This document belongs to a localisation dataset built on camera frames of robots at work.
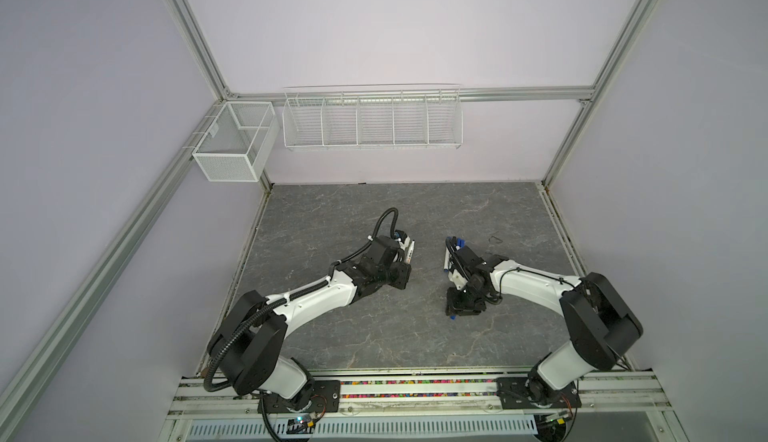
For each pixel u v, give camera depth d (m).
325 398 0.73
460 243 1.02
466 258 0.74
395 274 0.75
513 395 0.72
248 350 0.43
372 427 1.57
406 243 0.79
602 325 0.45
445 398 0.75
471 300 0.76
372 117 0.99
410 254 0.85
